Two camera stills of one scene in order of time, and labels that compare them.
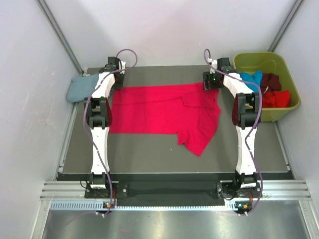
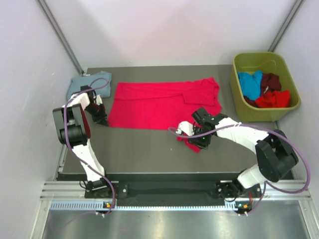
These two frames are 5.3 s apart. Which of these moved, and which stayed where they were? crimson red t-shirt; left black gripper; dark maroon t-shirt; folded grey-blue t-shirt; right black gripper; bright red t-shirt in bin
Moved: left black gripper; right black gripper
Stayed: bright red t-shirt in bin; dark maroon t-shirt; crimson red t-shirt; folded grey-blue t-shirt
